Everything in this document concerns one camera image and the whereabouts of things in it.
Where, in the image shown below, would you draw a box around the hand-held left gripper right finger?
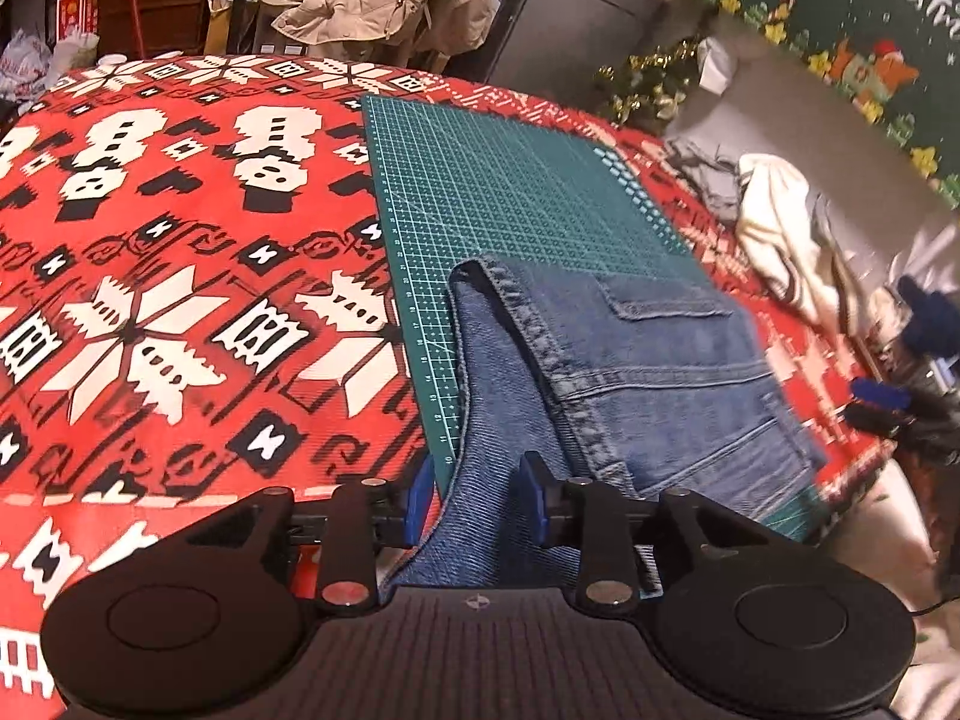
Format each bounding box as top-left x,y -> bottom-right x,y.
520,450 -> 777,612

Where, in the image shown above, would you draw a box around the red patterned blanket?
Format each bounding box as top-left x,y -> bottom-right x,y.
0,52 -> 897,720

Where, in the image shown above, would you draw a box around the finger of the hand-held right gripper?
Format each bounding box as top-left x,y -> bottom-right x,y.
847,379 -> 912,434

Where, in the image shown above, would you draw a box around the grey cloth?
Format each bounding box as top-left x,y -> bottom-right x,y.
664,136 -> 743,224

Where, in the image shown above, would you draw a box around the grey refrigerator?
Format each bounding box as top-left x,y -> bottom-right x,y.
487,0 -> 676,95

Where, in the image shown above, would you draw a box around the wooden drawer cabinet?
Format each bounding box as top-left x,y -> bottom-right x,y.
94,0 -> 218,57

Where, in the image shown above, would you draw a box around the person's pale fuzzy clothing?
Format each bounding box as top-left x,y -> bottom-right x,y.
814,457 -> 960,720

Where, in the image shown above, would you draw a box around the beige jacket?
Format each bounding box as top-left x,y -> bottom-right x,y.
270,0 -> 502,68

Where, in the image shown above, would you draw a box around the green cutting mat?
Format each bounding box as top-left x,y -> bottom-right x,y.
361,94 -> 822,545

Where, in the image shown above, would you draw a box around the red white box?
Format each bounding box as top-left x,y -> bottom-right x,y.
56,0 -> 100,42

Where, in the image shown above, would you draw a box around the brown paper bag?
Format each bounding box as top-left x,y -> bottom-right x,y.
204,0 -> 235,55

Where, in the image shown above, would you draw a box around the green Christmas wall banner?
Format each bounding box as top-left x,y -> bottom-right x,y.
679,0 -> 960,211

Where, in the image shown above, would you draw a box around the white knit sweater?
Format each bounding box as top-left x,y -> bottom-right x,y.
735,152 -> 871,331

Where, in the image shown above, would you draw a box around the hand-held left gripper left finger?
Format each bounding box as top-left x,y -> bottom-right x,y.
180,454 -> 437,612

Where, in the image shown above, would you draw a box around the small Christmas tree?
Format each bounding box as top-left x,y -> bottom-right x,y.
592,37 -> 702,127

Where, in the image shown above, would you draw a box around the white plastic bag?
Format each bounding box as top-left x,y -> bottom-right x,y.
0,26 -> 102,102

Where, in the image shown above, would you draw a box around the dark blue fuzzy cloth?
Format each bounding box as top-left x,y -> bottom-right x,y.
896,274 -> 960,361

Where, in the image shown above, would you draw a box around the blue denim jeans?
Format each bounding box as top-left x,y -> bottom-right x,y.
390,253 -> 826,590

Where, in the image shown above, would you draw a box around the white cloth on wall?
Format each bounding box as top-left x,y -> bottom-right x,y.
694,37 -> 740,95

